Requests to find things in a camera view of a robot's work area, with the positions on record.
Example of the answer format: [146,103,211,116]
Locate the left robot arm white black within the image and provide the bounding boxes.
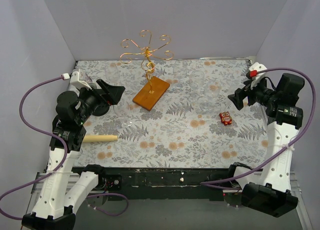
[21,79,125,230]

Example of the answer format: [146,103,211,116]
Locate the microphone on black stand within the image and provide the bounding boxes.
[85,74,110,117]

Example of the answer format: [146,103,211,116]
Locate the clear wine glass back centre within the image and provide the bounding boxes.
[173,59,188,89]

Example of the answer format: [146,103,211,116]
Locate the red owl toy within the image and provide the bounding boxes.
[219,111,233,126]

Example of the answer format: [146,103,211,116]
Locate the gold wire wine glass rack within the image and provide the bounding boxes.
[119,29,174,111]

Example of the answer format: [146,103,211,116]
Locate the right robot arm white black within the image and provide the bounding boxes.
[226,73,305,218]

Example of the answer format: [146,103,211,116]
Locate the clear wine glass front left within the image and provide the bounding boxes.
[113,99,132,128]

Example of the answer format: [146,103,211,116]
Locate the wooden pestle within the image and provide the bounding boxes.
[82,135,118,143]

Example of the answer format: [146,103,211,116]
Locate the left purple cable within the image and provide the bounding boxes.
[0,73,130,220]

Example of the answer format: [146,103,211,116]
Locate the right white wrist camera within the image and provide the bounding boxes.
[247,62,267,90]

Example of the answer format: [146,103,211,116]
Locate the floral patterned table mat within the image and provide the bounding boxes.
[74,59,268,168]

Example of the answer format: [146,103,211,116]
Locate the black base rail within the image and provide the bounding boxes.
[90,167,229,201]

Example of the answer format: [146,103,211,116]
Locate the ribbed clear wine glass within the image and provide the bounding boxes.
[199,78,221,112]

